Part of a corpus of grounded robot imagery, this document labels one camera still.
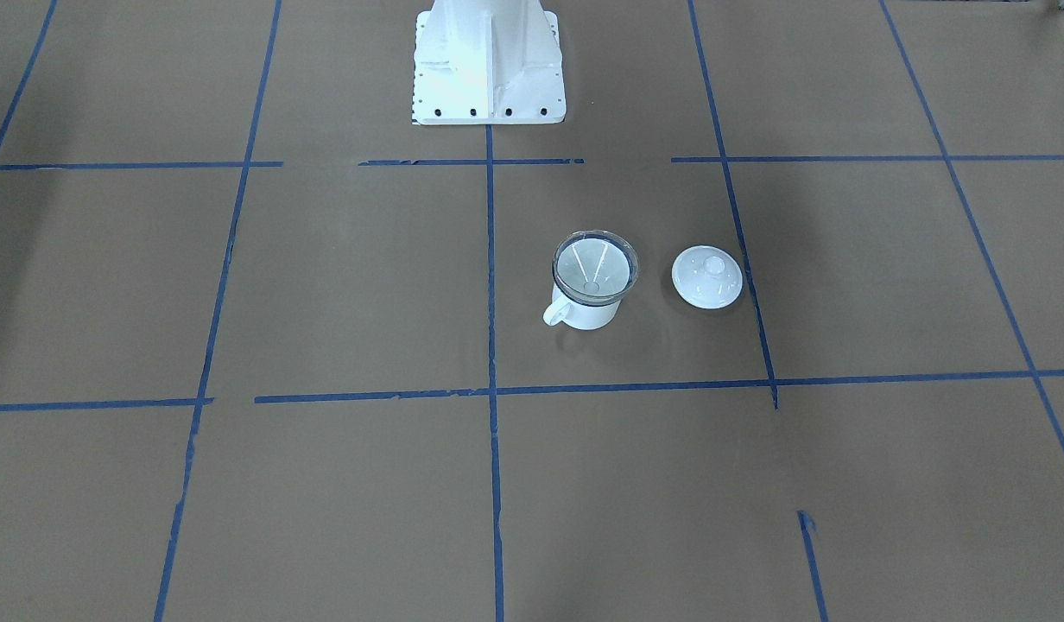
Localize white enamel cup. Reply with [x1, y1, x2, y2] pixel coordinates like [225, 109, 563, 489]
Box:
[542, 260, 634, 331]

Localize white cup lid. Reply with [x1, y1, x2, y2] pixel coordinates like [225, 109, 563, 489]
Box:
[671, 245, 743, 310]

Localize white pedestal column base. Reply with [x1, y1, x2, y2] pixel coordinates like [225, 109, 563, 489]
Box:
[411, 1, 567, 127]

